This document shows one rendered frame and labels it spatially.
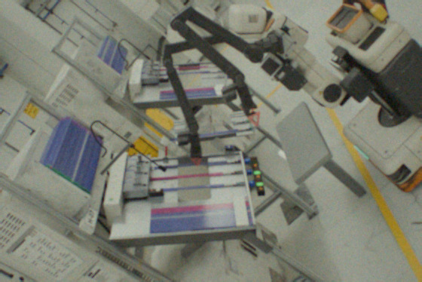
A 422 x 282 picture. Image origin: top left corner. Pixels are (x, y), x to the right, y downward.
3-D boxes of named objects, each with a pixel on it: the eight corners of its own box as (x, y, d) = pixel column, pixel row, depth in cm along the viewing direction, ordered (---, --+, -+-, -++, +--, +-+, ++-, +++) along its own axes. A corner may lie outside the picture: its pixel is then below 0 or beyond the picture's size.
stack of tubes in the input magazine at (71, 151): (104, 140, 282) (65, 113, 272) (90, 193, 239) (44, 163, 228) (91, 154, 286) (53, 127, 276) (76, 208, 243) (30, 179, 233)
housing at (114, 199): (130, 171, 296) (127, 151, 289) (123, 224, 254) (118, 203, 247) (117, 172, 296) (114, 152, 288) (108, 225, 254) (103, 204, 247)
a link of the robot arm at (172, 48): (158, 44, 255) (157, 43, 265) (163, 69, 259) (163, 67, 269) (240, 26, 259) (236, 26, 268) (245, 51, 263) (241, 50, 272)
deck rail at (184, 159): (241, 159, 298) (241, 151, 294) (241, 161, 296) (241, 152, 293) (124, 168, 297) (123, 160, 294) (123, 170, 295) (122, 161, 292)
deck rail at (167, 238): (255, 235, 240) (255, 225, 236) (256, 237, 238) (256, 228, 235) (111, 246, 239) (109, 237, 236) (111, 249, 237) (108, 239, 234)
